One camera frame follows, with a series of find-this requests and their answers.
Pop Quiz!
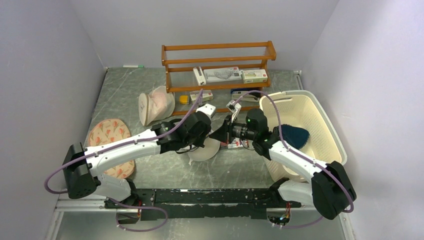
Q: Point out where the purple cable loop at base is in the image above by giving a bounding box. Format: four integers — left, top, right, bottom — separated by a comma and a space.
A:
107, 198, 169, 233

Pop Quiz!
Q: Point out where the pink mesh laundry bag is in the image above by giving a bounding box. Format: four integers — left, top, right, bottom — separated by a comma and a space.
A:
138, 86, 176, 126

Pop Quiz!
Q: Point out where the green white marker pen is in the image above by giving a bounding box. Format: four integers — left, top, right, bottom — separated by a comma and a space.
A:
122, 64, 145, 69

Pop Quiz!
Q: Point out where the green white box on shelf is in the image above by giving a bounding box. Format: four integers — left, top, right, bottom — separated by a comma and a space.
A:
241, 69, 268, 84

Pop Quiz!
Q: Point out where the small white box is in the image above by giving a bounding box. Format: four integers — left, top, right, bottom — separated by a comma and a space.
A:
189, 89, 214, 103

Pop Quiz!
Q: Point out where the blue white stapler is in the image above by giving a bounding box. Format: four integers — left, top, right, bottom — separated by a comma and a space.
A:
230, 88, 262, 103

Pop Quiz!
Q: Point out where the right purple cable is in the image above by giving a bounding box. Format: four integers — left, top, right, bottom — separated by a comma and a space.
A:
231, 90, 355, 214

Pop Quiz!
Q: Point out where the cream plastic laundry basket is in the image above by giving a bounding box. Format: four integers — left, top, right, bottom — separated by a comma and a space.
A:
259, 90, 347, 182

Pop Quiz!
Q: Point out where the coloured marker pack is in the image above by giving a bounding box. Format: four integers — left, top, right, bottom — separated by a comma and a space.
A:
220, 138, 249, 149

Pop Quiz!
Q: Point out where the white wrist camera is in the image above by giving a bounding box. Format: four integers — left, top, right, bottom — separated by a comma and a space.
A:
226, 99, 242, 123
195, 103, 217, 119

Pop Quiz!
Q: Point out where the dark blue garment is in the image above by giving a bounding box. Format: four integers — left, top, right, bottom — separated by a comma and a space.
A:
273, 124, 310, 150

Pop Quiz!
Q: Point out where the black base frame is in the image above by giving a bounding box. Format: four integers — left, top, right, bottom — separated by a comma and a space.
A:
122, 187, 302, 221

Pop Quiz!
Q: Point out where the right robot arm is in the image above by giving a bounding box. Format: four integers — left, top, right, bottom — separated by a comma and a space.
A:
209, 108, 356, 220

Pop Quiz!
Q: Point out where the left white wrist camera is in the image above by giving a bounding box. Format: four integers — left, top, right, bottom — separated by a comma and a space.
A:
195, 103, 217, 119

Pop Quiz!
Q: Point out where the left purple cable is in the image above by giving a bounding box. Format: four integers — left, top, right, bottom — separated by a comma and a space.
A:
44, 88, 204, 195

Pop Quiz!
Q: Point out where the flat white patterned box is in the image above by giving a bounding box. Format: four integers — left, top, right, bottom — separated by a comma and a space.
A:
203, 66, 242, 84

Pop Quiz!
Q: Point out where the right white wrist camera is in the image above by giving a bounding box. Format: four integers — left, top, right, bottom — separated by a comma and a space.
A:
226, 99, 242, 123

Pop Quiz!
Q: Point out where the floral pink oval pad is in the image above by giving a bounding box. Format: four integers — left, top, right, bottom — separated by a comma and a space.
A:
87, 118, 135, 179

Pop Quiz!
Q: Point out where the yellow small block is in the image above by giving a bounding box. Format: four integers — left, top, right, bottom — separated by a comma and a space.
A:
179, 95, 190, 105

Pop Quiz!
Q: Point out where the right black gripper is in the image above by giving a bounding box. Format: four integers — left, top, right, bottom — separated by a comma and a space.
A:
209, 114, 257, 145

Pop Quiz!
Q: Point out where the orange wooden shelf rack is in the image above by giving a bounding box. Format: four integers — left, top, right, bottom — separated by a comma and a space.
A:
161, 40, 277, 116

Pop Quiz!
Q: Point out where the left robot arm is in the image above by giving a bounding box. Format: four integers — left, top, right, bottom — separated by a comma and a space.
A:
63, 110, 213, 208

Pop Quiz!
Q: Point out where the round white mesh laundry bag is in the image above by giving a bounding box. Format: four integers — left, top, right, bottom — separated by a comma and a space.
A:
188, 137, 221, 165

